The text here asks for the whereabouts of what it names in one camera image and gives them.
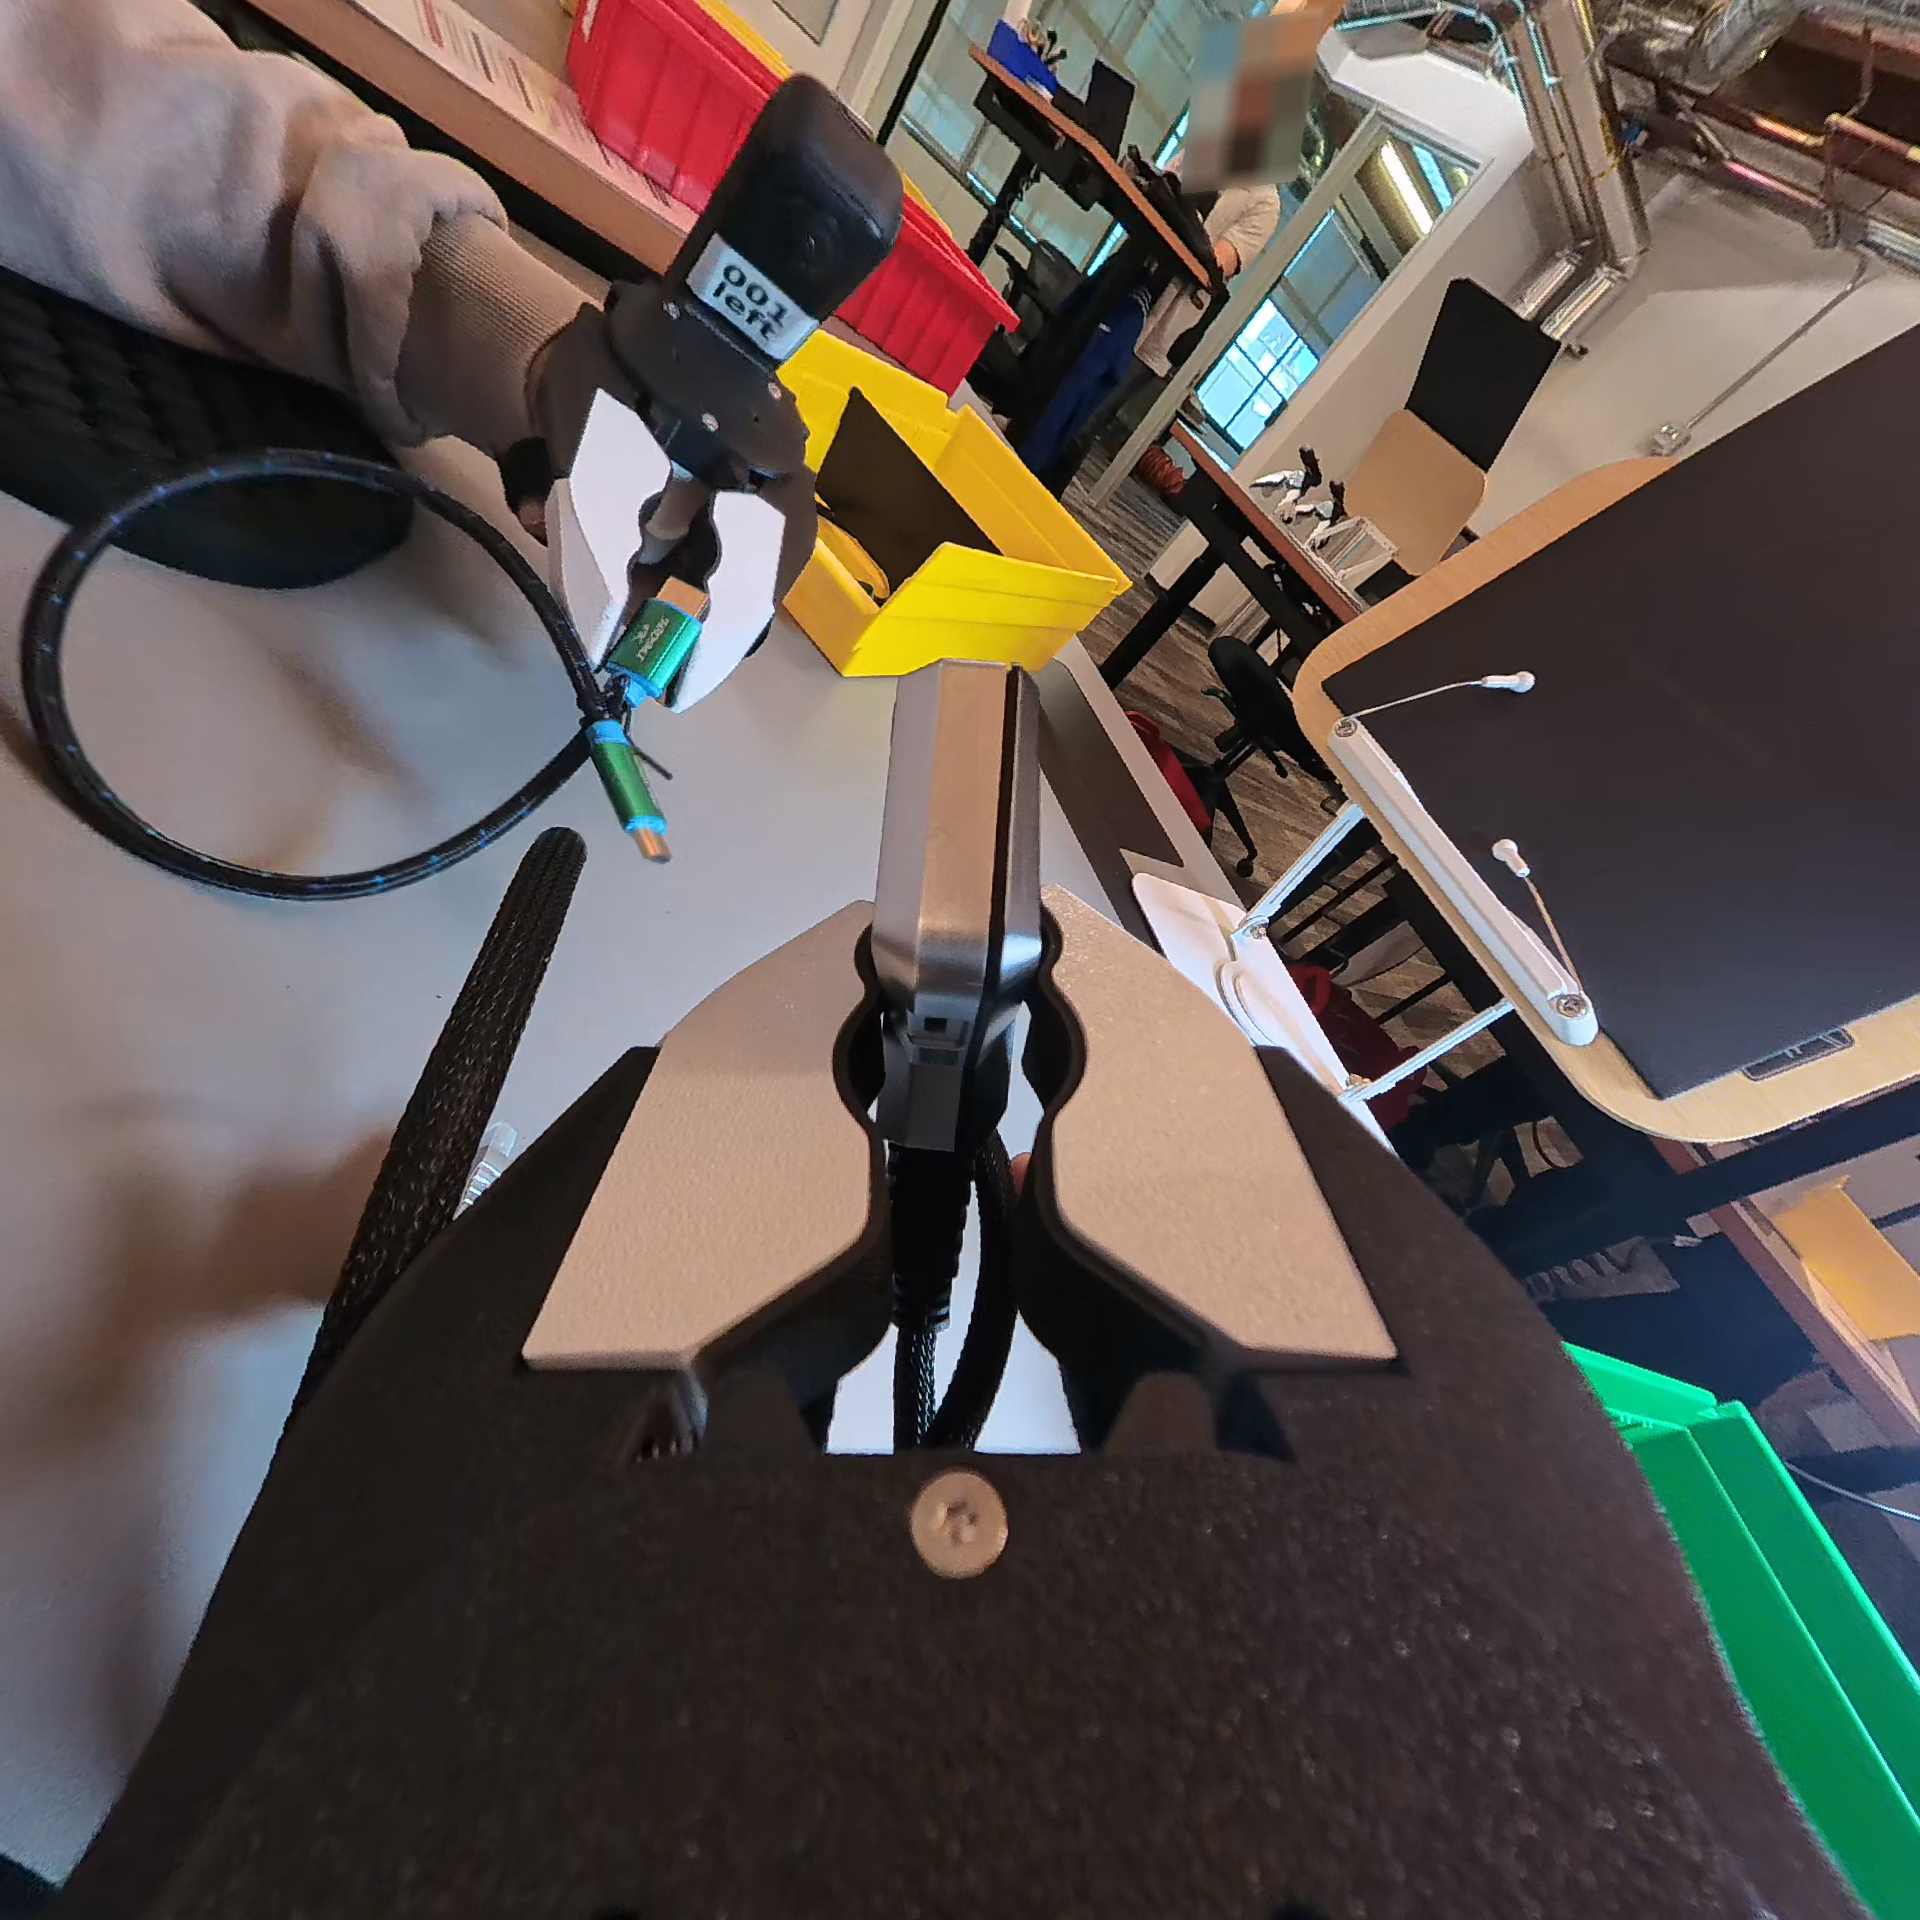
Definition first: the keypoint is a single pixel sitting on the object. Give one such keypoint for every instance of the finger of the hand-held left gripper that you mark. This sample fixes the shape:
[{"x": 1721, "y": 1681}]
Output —
[
  {"x": 751, "y": 593},
  {"x": 599, "y": 510}
]

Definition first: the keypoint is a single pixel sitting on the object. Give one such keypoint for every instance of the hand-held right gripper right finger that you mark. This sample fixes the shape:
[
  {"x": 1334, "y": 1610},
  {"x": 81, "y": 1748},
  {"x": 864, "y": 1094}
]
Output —
[{"x": 1200, "y": 1185}]

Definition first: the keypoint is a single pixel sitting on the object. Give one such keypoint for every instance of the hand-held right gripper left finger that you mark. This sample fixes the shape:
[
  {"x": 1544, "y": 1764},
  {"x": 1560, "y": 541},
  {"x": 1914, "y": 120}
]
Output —
[{"x": 720, "y": 1185}]

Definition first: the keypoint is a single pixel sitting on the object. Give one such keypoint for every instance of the yellow plastic bin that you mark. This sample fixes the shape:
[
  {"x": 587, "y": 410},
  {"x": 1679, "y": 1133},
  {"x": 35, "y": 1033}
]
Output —
[{"x": 975, "y": 599}]

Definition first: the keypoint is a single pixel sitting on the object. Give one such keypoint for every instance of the green plastic bin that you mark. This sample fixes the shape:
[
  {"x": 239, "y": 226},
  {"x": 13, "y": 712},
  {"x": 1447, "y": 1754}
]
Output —
[{"x": 1770, "y": 1576}]

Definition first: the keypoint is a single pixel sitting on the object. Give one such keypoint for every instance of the person's left forearm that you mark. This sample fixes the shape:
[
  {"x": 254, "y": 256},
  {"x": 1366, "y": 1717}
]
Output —
[{"x": 225, "y": 194}]

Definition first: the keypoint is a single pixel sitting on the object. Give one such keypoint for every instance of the person's left hand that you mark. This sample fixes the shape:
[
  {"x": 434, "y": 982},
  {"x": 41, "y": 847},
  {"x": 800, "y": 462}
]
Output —
[{"x": 558, "y": 375}]

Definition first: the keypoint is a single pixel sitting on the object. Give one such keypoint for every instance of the black bin divider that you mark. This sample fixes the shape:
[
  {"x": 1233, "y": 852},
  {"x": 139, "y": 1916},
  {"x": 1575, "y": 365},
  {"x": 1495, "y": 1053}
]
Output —
[{"x": 902, "y": 480}]

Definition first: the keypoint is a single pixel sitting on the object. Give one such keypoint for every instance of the black mesh wrist rest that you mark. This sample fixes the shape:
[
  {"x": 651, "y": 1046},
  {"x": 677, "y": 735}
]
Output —
[{"x": 149, "y": 450}]

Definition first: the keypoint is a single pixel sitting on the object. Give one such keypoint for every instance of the black office chair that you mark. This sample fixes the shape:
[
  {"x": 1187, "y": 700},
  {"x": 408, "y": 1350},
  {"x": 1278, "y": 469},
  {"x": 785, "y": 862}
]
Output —
[{"x": 1253, "y": 721}]

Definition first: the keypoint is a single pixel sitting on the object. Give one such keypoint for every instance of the tan and black panel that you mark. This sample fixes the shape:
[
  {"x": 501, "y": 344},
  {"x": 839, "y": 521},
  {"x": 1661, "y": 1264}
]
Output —
[{"x": 1478, "y": 360}]

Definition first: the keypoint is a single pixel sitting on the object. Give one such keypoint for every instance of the silver ventilation duct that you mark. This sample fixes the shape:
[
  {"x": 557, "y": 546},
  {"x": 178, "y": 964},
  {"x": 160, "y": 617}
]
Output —
[{"x": 1589, "y": 149}]

